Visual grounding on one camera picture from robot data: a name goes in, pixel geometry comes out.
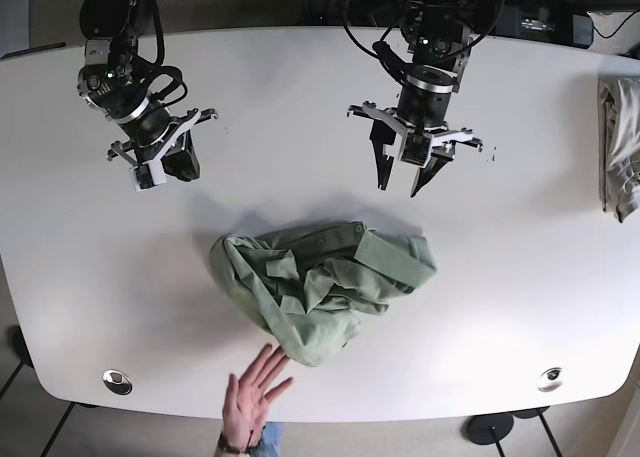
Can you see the person's hand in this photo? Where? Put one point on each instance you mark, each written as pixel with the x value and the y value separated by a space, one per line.
pixel 248 397

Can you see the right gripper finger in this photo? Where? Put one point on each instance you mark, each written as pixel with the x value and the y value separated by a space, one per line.
pixel 181 161

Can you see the person's blue jeans leg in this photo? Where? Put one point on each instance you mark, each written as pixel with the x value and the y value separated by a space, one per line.
pixel 270 445

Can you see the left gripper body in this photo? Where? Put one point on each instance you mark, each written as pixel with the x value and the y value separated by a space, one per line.
pixel 423 102

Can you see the right silver table grommet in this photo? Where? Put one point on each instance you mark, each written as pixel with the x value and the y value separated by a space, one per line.
pixel 550 380

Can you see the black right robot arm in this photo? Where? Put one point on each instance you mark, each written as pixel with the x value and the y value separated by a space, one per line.
pixel 124 76

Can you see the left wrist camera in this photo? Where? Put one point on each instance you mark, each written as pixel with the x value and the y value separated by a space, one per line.
pixel 416 149

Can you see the black round stand base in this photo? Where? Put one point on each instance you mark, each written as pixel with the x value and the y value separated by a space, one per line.
pixel 488 429

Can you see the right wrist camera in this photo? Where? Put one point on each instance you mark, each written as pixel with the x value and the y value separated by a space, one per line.
pixel 148 175

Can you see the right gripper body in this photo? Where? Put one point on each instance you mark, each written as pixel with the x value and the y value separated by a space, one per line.
pixel 145 121

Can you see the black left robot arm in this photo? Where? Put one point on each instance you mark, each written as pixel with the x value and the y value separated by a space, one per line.
pixel 437 35

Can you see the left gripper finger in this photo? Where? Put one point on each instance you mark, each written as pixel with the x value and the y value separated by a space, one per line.
pixel 382 136
pixel 438 159

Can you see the light green polo shirt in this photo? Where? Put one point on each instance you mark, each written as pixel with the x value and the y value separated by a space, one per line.
pixel 308 286

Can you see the silver table grommet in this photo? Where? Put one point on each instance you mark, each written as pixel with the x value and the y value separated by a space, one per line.
pixel 550 380
pixel 117 382

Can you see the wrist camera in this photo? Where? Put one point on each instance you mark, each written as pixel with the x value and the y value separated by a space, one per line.
pixel 416 149
pixel 148 175

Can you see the left silver table grommet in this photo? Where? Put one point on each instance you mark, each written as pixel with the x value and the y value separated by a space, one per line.
pixel 117 382

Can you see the cream white T-shirt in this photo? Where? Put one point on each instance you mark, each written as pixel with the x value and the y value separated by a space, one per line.
pixel 618 100

